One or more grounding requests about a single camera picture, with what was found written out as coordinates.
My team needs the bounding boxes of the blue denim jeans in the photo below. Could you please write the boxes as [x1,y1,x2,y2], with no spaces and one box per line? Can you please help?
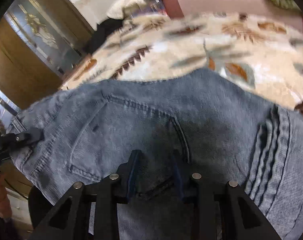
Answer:
[7,69,303,239]

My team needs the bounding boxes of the person left hand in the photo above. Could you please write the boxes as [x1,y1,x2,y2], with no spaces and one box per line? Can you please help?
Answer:
[0,173,12,219]

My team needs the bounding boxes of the wooden glass door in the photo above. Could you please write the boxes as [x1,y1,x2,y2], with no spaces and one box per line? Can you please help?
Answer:
[0,0,94,109]

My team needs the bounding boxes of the black cloth bundle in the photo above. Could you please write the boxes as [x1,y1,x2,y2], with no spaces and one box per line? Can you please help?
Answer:
[84,18,123,55]

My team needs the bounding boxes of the leaf print cream blanket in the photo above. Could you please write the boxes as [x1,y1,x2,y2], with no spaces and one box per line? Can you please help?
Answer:
[62,12,303,114]

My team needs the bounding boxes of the cream small cushion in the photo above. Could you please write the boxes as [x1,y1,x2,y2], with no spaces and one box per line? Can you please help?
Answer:
[106,0,150,20]

